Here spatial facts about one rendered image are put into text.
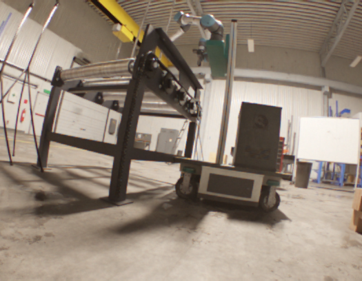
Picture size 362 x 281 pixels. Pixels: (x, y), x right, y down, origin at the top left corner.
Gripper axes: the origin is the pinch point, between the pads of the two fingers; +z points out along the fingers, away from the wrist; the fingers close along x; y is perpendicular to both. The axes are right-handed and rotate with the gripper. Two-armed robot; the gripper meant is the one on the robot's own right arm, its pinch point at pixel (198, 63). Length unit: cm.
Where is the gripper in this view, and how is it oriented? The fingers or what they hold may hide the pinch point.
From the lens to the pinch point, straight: 204.1
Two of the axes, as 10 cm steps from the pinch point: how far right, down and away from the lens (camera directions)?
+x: 3.4, 1.3, 9.3
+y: 9.2, 1.3, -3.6
